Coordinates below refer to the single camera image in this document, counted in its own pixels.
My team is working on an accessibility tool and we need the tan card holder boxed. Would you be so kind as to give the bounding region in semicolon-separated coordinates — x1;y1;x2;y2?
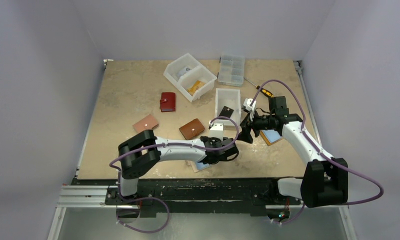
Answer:
260;129;282;146

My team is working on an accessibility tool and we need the black credit card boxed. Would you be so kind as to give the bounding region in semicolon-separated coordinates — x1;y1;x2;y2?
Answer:
218;106;234;119

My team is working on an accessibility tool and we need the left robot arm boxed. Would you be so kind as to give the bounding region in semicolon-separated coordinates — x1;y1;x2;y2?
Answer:
117;130;239;205

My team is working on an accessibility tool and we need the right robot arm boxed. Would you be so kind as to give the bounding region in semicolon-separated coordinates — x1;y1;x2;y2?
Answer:
237;96;348;208

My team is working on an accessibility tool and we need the brown card holder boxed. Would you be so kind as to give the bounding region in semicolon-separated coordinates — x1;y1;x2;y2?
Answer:
179;118;205;140

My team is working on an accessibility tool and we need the red card holder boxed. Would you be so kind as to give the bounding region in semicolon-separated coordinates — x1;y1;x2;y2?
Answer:
159;92;176;113

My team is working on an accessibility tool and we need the pink card holder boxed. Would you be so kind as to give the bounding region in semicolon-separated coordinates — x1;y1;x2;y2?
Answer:
132;114;159;133

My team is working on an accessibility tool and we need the card in bin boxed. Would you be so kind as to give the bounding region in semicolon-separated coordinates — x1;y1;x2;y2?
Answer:
176;66;191;80

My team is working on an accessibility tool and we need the white small bin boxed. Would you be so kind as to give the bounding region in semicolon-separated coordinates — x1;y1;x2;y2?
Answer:
214;88;241;125

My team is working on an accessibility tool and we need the yellow black screwdriver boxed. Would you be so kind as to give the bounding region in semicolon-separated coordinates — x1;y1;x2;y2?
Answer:
244;77;273;98

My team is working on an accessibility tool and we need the clear compartment organizer box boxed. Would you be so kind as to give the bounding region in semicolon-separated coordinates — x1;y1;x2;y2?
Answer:
217;54;245;87

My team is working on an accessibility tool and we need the yellow item in bin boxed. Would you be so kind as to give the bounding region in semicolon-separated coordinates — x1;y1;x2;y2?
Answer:
187;80;205;96

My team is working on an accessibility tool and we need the white divided bin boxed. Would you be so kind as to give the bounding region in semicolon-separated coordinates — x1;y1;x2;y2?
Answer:
163;53;217;102

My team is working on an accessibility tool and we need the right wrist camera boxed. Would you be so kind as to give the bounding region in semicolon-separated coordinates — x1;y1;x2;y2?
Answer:
242;98;257;114

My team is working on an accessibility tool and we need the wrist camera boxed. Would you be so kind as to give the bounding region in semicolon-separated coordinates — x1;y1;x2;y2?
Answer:
208;122;224;140
242;98;257;114

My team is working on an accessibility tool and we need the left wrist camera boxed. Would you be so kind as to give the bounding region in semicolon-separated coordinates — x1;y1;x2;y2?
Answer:
208;122;224;140

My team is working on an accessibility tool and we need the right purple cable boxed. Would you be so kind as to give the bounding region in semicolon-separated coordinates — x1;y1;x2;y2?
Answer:
249;79;385;207

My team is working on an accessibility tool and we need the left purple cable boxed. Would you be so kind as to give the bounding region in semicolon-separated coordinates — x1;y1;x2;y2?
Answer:
108;115;240;200

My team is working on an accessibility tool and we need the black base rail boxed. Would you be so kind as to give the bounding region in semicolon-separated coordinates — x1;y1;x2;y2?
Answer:
71;177;301;219

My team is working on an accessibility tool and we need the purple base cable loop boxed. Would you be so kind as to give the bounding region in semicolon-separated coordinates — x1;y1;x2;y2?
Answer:
115;195;171;234

